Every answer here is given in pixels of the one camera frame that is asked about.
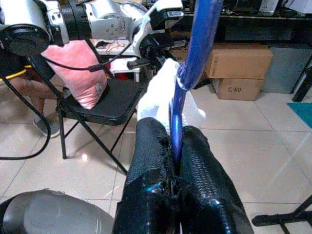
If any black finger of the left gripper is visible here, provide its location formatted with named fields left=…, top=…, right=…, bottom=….
left=128, top=59, right=160, bottom=69

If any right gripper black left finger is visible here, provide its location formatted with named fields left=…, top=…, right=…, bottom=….
left=113, top=118, right=182, bottom=234

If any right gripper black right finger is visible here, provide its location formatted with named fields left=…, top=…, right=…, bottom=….
left=176, top=125, right=255, bottom=234

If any large white garment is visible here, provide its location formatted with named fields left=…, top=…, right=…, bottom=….
left=136, top=58, right=207, bottom=137

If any blue clothes hanger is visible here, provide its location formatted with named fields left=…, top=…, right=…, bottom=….
left=169, top=0, right=224, bottom=172

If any white plastic stool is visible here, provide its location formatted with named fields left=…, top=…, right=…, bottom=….
left=113, top=67, right=141, bottom=83

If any white cloth with pink print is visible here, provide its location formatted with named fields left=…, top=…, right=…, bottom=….
left=94, top=38, right=137, bottom=58

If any black folding chair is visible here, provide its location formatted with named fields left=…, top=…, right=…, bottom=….
left=25, top=39, right=145, bottom=175

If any pink plush pillow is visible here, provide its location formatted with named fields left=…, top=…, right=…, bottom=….
left=40, top=39, right=108, bottom=111

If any black metal stand base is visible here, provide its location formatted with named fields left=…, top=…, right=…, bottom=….
left=251, top=199, right=312, bottom=234

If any plain brown cardboard box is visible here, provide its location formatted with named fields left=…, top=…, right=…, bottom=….
left=204, top=42, right=274, bottom=80

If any cardboard box with C/NO print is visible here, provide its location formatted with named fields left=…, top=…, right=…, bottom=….
left=212, top=77, right=265, bottom=101

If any grey sneaker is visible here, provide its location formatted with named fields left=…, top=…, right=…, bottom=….
left=33, top=116, right=61, bottom=138

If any black desk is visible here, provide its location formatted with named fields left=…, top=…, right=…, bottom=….
left=170, top=0, right=312, bottom=103

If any person bare leg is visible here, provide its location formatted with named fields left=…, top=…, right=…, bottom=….
left=11, top=73, right=53, bottom=116

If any teal floor mat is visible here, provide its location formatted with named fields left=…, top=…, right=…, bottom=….
left=287, top=102, right=312, bottom=130

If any grey metal cabinet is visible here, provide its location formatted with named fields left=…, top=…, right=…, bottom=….
left=262, top=46, right=309, bottom=95

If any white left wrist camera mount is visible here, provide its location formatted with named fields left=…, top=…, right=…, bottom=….
left=133, top=0, right=185, bottom=60

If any thin black camera cable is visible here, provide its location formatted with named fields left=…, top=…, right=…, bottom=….
left=45, top=42, right=134, bottom=72

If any yellow cable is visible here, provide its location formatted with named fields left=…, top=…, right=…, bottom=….
left=4, top=64, right=34, bottom=80

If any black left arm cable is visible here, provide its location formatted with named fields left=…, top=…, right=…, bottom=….
left=0, top=55, right=52, bottom=161

